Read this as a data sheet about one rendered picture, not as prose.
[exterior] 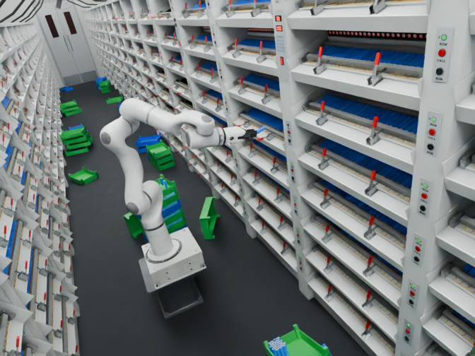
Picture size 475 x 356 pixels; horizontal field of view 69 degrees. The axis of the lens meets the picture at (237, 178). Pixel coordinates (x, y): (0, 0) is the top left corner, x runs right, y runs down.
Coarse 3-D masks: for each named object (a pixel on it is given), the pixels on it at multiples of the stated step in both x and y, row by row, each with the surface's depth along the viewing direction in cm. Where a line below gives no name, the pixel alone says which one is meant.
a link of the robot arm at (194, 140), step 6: (192, 132) 150; (216, 132) 154; (186, 138) 154; (192, 138) 149; (198, 138) 150; (204, 138) 150; (210, 138) 152; (216, 138) 153; (192, 144) 150; (198, 144) 151; (204, 144) 152; (210, 144) 154; (216, 144) 155
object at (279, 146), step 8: (240, 112) 214; (232, 120) 215; (240, 120) 213; (248, 128) 201; (256, 128) 197; (264, 136) 186; (264, 144) 188; (272, 144) 177; (280, 144) 173; (280, 152) 174
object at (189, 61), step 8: (176, 0) 240; (184, 0) 243; (176, 8) 242; (184, 32) 251; (192, 32) 253; (184, 56) 258; (192, 56) 259; (184, 64) 265; (192, 64) 262; (192, 88) 269; (200, 88) 272; (192, 104) 282; (208, 152) 296; (208, 160) 299; (216, 176) 308; (216, 192) 315
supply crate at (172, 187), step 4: (160, 176) 271; (156, 180) 270; (168, 180) 266; (160, 184) 273; (164, 184) 272; (168, 184) 270; (172, 184) 258; (164, 188) 267; (168, 188) 256; (172, 188) 259; (176, 188) 261; (164, 192) 255; (168, 192) 257; (164, 196) 256
